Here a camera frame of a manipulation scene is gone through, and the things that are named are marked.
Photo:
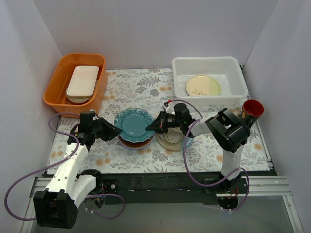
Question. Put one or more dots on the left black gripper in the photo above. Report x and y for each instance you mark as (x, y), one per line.
(102, 131)

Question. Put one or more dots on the cream and green plate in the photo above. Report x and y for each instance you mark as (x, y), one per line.
(202, 85)

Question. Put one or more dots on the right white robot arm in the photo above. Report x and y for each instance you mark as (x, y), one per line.
(229, 131)

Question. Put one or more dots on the red and black mug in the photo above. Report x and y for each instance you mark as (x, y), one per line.
(250, 111)

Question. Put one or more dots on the pink plate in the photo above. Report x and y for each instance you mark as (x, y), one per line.
(121, 140)

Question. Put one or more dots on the cream and blue plate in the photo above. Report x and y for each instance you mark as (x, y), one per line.
(175, 147)

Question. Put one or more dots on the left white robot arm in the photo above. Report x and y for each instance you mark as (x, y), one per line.
(57, 205)

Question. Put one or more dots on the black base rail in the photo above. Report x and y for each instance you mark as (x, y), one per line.
(165, 188)

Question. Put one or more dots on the aluminium frame rail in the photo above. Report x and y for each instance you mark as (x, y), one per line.
(259, 186)

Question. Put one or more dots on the teal scalloped plate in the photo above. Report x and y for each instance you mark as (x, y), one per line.
(133, 123)

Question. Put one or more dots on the white fluted plate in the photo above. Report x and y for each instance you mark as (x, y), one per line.
(170, 110)

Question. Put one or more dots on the clear white plastic bin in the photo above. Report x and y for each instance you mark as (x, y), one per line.
(225, 70)

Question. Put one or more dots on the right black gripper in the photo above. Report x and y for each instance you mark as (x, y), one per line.
(163, 122)

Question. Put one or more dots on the white rectangular dish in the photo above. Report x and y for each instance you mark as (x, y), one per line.
(83, 81)

